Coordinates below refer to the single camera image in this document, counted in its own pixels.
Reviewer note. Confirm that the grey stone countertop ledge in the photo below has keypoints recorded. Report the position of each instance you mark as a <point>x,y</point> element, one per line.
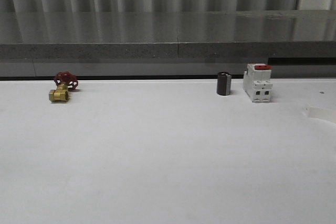
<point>296,43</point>

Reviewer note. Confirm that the white half pipe clamp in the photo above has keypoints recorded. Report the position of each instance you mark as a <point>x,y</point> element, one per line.
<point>328,115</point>

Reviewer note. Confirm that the black cylindrical capacitor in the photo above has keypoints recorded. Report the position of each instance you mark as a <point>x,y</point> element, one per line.
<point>223,83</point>

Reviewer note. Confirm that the white circuit breaker red switch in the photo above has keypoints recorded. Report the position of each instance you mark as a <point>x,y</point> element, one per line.
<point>256,82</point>

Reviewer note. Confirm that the brass valve red handwheel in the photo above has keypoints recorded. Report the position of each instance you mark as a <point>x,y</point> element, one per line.
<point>65,82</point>

